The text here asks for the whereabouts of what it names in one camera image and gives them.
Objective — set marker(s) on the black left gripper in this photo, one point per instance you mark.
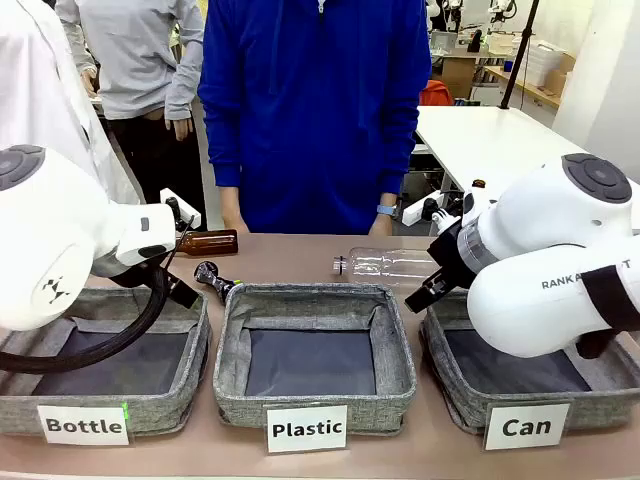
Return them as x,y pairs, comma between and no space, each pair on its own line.
142,274

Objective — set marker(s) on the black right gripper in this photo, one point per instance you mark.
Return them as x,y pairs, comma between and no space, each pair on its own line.
452,255

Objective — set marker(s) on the clear plastic bottle black cap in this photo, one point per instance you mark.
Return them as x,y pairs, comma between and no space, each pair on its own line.
390,265

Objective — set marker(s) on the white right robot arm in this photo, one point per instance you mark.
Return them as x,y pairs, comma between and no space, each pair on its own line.
540,220

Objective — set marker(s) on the person's left forearm blue sleeve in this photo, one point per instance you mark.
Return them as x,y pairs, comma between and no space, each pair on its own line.
402,150

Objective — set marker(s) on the person's right forearm blue sleeve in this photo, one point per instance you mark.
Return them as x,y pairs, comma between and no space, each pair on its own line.
220,145

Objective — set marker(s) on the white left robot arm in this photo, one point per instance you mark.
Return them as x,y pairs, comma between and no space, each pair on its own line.
50,225

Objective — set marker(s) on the grey basket labelled Bottle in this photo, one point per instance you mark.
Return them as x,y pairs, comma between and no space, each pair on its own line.
190,350

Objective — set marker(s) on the grey basket labelled Can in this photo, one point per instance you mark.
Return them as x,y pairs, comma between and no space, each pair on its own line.
450,380

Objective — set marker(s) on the grey basket labelled Plastic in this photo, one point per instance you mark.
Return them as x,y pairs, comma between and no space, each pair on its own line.
315,400

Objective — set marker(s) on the white Can label sign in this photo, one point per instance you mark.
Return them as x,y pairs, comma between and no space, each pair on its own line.
526,426

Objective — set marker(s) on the person's right hand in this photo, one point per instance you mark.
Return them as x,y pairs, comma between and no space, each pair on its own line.
234,210

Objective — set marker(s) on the person's left hand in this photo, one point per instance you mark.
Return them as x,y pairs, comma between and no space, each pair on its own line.
382,225

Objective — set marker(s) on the grey shirt person's left hand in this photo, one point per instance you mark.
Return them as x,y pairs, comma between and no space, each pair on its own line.
182,129

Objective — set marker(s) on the grey shirt person's right hand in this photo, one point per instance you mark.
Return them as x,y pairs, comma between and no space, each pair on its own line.
90,82

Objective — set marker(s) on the light blue wrist watch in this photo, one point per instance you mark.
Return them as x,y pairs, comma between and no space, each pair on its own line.
386,209

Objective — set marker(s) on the green tape strip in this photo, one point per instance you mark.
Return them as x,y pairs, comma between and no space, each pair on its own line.
126,411

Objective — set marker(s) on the white background table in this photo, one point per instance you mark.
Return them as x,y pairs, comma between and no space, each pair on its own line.
490,145

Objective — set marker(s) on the white Plastic label sign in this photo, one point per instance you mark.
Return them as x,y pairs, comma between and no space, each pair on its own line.
306,428

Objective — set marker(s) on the white Bottle label sign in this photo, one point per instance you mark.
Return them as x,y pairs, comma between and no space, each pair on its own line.
82,425

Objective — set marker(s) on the orange chair back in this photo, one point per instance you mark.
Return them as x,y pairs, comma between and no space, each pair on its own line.
437,92

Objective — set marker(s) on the person in blue sweater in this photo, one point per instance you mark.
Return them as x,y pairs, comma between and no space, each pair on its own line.
310,100

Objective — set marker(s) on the person in grey shirt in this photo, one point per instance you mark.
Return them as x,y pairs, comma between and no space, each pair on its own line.
135,75

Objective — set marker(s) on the brown cardboard box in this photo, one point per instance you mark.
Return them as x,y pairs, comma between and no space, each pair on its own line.
457,75

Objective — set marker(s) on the wooden workbench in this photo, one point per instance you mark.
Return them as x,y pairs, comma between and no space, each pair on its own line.
525,85

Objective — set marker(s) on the person in white coat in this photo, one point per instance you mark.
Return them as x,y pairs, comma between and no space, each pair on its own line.
45,90

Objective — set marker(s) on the black tripod pole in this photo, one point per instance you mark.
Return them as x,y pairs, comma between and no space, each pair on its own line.
520,55

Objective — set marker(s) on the white plastic storage bins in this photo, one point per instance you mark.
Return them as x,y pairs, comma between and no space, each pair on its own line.
545,62

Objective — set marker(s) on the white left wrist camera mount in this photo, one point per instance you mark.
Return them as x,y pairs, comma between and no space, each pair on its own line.
186,206

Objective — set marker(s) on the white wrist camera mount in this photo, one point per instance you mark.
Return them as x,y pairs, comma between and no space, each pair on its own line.
417,210
186,206

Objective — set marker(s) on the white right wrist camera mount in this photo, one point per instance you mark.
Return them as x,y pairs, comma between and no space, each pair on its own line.
417,210

